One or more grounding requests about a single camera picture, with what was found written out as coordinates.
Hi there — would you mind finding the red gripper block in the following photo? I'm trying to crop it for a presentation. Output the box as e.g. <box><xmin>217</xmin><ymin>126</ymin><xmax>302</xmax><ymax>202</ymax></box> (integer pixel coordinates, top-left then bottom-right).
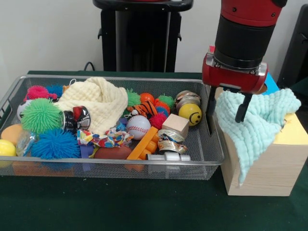
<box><xmin>201</xmin><ymin>51</ymin><xmax>269</xmax><ymax>135</ymax></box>

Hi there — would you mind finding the light blue waffle cloth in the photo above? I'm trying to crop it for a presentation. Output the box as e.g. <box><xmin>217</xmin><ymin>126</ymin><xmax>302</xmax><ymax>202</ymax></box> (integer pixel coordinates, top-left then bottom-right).
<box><xmin>214</xmin><ymin>88</ymin><xmax>302</xmax><ymax>186</ymax></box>

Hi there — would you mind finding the wooden box with three holes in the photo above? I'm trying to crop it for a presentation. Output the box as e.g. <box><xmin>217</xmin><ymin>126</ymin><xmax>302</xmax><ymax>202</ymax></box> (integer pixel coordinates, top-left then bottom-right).
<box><xmin>204</xmin><ymin>45</ymin><xmax>308</xmax><ymax>197</ymax></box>

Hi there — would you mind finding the shallow metal mesh bin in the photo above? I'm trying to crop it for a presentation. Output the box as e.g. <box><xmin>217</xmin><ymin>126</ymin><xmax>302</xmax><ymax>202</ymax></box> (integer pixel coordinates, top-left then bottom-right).
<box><xmin>0</xmin><ymin>74</ymin><xmax>226</xmax><ymax>180</ymax></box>

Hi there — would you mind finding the yellow smiley ball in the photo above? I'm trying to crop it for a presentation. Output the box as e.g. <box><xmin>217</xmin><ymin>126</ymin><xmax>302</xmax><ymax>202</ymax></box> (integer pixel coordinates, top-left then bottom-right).
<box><xmin>178</xmin><ymin>103</ymin><xmax>202</xmax><ymax>127</ymax></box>

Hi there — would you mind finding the wooden cube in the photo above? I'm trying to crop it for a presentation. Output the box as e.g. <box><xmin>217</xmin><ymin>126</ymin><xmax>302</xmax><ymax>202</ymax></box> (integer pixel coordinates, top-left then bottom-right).
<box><xmin>161</xmin><ymin>114</ymin><xmax>190</xmax><ymax>137</ymax></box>

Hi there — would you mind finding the white baseball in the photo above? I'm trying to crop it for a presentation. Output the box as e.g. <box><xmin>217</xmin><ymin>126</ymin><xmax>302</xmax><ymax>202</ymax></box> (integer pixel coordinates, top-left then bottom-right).
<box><xmin>126</xmin><ymin>115</ymin><xmax>152</xmax><ymax>141</ymax></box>

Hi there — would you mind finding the black upright panel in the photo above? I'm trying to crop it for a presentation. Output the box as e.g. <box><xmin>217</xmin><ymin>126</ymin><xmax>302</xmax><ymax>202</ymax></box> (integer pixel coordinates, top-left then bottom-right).
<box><xmin>276</xmin><ymin>4</ymin><xmax>308</xmax><ymax>85</ymax></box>

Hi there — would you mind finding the orange plastic comb block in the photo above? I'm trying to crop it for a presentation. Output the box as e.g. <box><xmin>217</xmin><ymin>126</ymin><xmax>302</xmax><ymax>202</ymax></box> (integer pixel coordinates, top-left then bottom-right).
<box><xmin>126</xmin><ymin>127</ymin><xmax>159</xmax><ymax>161</ymax></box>

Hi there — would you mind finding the colourful patterned cloth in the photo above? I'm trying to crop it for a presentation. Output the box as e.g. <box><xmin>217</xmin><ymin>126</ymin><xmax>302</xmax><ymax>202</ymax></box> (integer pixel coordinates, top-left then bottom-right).
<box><xmin>77</xmin><ymin>127</ymin><xmax>134</xmax><ymax>148</ymax></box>

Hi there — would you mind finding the cream waffle cloth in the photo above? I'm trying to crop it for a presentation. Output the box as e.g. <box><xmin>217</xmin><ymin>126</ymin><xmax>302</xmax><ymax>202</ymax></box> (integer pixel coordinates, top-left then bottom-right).
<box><xmin>53</xmin><ymin>77</ymin><xmax>128</xmax><ymax>135</ymax></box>

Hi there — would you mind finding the dark green tablecloth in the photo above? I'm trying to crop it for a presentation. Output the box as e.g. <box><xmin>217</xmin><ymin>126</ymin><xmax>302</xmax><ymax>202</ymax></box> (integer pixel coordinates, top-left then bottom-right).
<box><xmin>0</xmin><ymin>70</ymin><xmax>308</xmax><ymax>231</ymax></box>

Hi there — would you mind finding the crushed black red can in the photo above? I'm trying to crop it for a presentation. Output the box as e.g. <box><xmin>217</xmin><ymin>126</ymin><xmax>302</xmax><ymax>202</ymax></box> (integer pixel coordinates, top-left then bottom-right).
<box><xmin>59</xmin><ymin>105</ymin><xmax>92</xmax><ymax>132</ymax></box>

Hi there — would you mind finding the large blue spiky ball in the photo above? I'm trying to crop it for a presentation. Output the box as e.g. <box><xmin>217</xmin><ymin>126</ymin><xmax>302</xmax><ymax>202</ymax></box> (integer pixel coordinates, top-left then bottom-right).
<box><xmin>30</xmin><ymin>128</ymin><xmax>81</xmax><ymax>160</ymax></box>

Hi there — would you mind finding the large green spiky ball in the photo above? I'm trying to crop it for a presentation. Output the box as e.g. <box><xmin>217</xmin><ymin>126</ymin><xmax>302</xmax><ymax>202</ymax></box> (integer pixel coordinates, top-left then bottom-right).
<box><xmin>20</xmin><ymin>98</ymin><xmax>63</xmax><ymax>134</ymax></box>

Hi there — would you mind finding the plain yellow ball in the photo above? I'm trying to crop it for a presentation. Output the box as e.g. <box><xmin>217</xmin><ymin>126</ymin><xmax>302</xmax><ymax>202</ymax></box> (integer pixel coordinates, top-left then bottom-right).
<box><xmin>0</xmin><ymin>139</ymin><xmax>17</xmax><ymax>157</ymax></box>

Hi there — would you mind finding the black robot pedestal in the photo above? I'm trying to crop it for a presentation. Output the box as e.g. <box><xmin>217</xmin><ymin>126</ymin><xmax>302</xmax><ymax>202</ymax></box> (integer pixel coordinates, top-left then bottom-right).
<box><xmin>92</xmin><ymin>0</ymin><xmax>194</xmax><ymax>72</ymax></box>

